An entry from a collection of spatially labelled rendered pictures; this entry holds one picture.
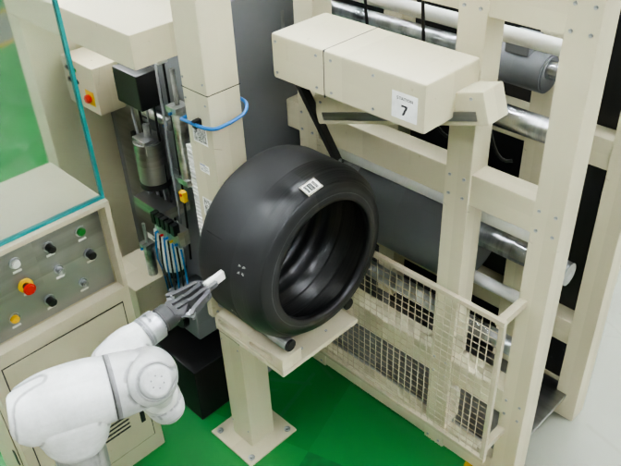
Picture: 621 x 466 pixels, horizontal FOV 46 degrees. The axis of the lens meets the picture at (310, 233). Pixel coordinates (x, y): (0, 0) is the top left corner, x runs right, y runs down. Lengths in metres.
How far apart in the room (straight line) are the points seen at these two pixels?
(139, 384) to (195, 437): 1.97
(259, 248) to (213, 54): 0.59
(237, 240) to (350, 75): 0.58
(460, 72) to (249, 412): 1.71
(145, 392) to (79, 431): 0.14
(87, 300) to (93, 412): 1.33
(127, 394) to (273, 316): 0.86
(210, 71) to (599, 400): 2.33
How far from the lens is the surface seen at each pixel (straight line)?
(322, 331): 2.61
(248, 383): 3.02
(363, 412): 3.41
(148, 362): 1.43
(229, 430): 3.37
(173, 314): 2.07
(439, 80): 2.01
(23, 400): 1.46
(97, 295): 2.76
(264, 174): 2.18
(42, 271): 2.62
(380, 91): 2.09
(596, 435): 3.50
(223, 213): 2.18
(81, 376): 1.45
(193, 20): 2.19
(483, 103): 2.05
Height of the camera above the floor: 2.59
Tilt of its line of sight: 36 degrees down
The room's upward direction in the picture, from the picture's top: 3 degrees counter-clockwise
